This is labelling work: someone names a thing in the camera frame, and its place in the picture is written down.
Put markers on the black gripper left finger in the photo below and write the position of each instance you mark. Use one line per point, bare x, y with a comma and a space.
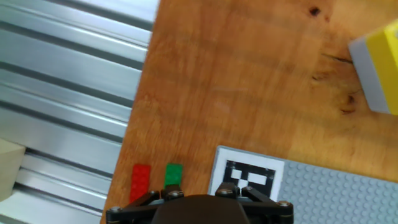
136, 207

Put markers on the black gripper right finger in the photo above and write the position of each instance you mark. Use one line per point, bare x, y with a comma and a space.
267, 208

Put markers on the green Lego brick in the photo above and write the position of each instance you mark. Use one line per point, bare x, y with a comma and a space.
173, 175

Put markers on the red Lego brick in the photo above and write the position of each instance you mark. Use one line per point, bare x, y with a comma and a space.
140, 182

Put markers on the grey Lego baseplate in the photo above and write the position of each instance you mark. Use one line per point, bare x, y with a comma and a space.
342, 196

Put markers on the black white fiducial marker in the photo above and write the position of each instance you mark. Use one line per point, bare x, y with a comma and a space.
248, 171

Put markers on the beige block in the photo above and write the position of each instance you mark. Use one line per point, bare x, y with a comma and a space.
9, 168

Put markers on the wood grain mat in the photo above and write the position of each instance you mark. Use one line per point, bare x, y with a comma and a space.
233, 77

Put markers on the yellow and grey button box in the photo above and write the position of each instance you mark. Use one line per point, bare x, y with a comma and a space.
379, 65

